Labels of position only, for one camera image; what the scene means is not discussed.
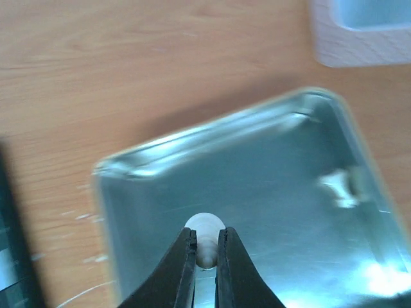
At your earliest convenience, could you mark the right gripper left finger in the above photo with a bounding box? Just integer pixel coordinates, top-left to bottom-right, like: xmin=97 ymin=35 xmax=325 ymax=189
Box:
xmin=119 ymin=227 xmax=197 ymax=308

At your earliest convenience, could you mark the gold metal tin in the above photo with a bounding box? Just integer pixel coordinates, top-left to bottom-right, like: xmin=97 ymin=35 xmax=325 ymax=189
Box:
xmin=93 ymin=88 xmax=410 ymax=307

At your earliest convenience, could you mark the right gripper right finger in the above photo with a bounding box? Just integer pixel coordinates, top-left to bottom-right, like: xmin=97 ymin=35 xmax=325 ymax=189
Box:
xmin=216 ymin=227 xmax=284 ymax=308

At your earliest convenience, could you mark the black and silver chessboard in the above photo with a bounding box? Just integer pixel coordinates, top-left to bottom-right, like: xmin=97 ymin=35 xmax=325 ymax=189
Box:
xmin=1 ymin=142 xmax=47 ymax=307

